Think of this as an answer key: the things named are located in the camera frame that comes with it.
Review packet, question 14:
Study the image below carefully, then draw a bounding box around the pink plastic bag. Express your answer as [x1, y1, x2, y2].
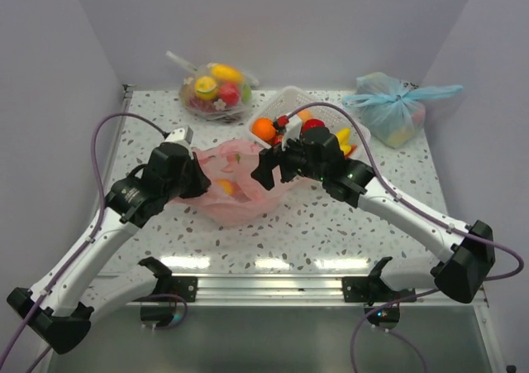
[173, 139, 307, 227]

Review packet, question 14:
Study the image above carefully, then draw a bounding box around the yellow banana bunch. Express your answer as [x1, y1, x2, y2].
[336, 128, 351, 146]

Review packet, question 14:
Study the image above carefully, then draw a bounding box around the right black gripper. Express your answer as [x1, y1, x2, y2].
[251, 128, 327, 190]

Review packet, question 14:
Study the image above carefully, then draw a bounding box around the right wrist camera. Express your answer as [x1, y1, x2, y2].
[273, 114, 303, 151]

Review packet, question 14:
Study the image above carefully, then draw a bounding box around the watermelon slice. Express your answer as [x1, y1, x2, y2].
[340, 144, 357, 158]

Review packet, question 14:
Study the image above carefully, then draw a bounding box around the clear plastic bag of fruit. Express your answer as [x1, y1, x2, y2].
[165, 50, 260, 123]

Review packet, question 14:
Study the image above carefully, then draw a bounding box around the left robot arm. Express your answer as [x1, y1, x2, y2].
[7, 141, 211, 355]

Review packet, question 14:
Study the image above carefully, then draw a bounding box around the white plastic basket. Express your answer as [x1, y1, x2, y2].
[245, 86, 371, 162]

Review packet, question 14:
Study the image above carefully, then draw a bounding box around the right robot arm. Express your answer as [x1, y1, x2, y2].
[251, 127, 495, 304]

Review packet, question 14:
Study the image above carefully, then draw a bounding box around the peach in basket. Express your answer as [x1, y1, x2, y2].
[297, 109, 312, 123]

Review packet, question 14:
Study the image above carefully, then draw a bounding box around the orange tangerine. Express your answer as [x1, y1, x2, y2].
[251, 117, 276, 142]

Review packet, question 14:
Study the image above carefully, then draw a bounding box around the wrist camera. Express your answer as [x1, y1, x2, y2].
[164, 126, 193, 146]
[273, 114, 303, 151]

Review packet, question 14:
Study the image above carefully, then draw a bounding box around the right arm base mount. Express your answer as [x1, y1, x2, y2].
[341, 257, 417, 330]

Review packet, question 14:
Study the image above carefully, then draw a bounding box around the blue plastic bag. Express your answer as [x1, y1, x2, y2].
[343, 72, 463, 149]

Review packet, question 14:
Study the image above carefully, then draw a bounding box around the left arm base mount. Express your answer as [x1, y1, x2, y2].
[137, 257, 198, 331]

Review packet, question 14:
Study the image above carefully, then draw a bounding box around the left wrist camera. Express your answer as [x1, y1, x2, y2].
[164, 126, 193, 146]

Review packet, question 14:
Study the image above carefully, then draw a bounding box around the red apple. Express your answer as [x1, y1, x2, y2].
[301, 118, 326, 132]

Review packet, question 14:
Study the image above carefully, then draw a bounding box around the peach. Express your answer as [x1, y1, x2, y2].
[297, 109, 312, 123]
[216, 179, 236, 195]

